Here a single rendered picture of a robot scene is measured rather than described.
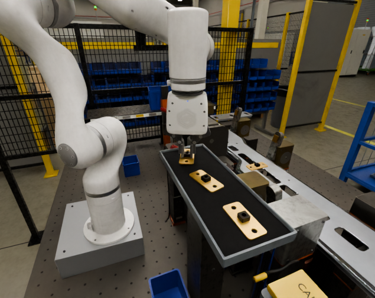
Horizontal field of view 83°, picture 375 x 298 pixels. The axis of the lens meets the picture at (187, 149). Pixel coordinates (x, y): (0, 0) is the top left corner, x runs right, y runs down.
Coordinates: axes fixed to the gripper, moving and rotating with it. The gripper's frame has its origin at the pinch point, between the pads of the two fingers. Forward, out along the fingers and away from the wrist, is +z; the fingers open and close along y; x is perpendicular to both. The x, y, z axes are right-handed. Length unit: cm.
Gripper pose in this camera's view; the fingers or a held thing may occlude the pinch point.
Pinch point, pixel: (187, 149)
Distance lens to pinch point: 57.0
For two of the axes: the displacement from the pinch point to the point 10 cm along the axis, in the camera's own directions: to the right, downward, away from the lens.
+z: 0.0, 9.0, 4.5
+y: 10.0, 0.3, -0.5
